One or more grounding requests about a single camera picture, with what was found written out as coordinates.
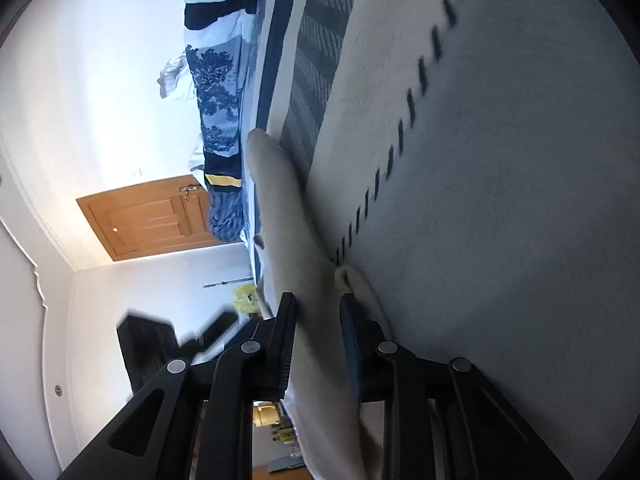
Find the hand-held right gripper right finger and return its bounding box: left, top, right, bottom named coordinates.
left=339, top=294, right=576, bottom=480

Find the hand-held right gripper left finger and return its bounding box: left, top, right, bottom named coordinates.
left=57, top=291, right=301, bottom=480

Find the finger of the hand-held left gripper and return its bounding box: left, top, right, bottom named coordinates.
left=197, top=311, right=239, bottom=347

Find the beige knit sweater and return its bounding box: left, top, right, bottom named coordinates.
left=245, top=128, right=396, bottom=480

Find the yellow plastic bag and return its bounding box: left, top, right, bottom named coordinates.
left=231, top=284, right=263, bottom=316

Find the thin black rod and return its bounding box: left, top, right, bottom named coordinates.
left=202, top=276, right=253, bottom=289

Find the wooden door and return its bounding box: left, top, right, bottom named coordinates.
left=76, top=174, right=246, bottom=262

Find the blue white striped blanket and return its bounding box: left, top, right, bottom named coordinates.
left=252, top=0, right=640, bottom=480

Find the blue tree print quilt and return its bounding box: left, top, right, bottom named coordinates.
left=172, top=0, right=273, bottom=246

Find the white crumpled cloth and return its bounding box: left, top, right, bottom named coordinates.
left=157, top=52, right=206, bottom=173

